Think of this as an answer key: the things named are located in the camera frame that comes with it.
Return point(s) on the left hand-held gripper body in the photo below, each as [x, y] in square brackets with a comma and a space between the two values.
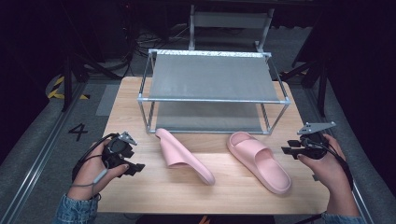
[116, 149]

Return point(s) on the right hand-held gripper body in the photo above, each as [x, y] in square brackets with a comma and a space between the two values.
[314, 146]

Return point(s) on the pink slipper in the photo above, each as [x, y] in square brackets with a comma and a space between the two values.
[261, 161]
[183, 155]

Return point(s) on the grey metal shoe rack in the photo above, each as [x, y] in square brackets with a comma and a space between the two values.
[211, 77]

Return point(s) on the person's right hand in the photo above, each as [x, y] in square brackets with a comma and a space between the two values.
[330, 169]

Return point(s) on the person's left hand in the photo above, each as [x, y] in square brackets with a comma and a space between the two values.
[88, 174]

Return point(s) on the small grey tape piece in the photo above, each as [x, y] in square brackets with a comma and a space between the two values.
[315, 177]

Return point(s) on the black tripod stand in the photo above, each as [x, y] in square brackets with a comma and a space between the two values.
[67, 81]
[322, 81]

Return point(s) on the grey metal frame chair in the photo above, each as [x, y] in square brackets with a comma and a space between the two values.
[230, 20]

